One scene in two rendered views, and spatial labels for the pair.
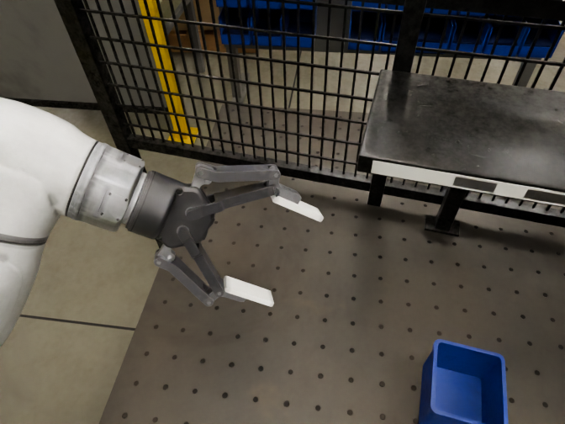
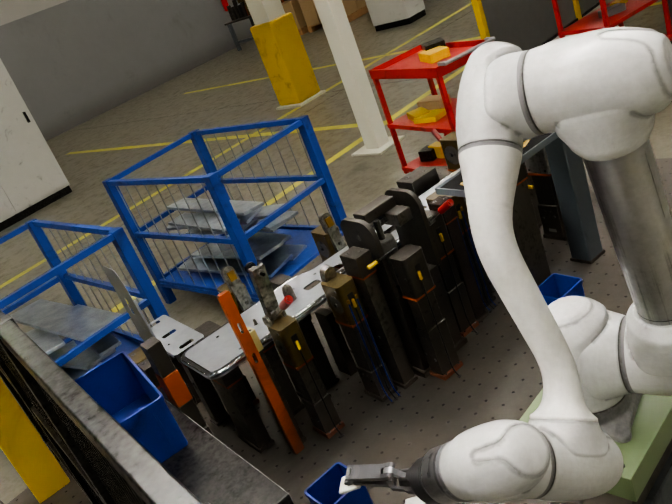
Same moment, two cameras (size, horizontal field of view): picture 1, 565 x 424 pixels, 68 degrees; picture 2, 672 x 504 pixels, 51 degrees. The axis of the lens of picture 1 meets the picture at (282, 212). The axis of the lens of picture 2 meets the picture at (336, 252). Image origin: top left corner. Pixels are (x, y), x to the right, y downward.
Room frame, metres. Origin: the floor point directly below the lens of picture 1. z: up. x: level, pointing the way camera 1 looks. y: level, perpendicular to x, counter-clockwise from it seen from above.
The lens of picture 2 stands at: (0.99, 0.73, 1.85)
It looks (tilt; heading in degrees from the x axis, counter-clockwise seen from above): 23 degrees down; 222
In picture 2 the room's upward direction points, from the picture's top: 22 degrees counter-clockwise
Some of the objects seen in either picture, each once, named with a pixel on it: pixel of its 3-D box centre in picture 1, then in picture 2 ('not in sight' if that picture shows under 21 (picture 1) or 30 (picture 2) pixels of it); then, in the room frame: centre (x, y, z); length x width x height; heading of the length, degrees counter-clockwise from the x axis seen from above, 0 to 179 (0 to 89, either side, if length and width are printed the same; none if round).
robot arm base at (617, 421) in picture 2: not in sight; (594, 394); (-0.18, 0.22, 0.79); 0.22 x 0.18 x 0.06; 1
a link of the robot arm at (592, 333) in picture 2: not in sight; (581, 348); (-0.16, 0.23, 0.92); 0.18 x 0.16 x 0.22; 93
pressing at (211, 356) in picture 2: not in sight; (381, 236); (-0.56, -0.48, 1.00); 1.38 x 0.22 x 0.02; 162
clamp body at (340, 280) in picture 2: not in sight; (363, 340); (-0.20, -0.37, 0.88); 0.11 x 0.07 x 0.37; 72
